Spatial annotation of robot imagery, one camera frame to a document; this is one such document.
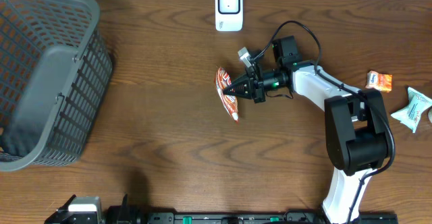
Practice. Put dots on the grey plastic shopping basket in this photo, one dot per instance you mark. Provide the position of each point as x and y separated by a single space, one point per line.
55 70

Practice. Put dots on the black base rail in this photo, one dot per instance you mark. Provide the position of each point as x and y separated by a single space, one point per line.
188 218

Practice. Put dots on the orange white snack packet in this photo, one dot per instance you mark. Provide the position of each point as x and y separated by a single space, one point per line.
378 81

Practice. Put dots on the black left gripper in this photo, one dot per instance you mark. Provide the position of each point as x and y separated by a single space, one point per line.
123 216

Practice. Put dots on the white barcode scanner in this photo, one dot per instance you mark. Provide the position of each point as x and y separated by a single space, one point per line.
229 15

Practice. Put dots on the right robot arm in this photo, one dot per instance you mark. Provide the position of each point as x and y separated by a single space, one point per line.
359 141

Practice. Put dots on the red Top snack bar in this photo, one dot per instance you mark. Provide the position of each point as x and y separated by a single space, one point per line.
230 103

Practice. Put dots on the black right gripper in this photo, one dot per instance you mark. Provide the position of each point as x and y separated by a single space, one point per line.
249 89

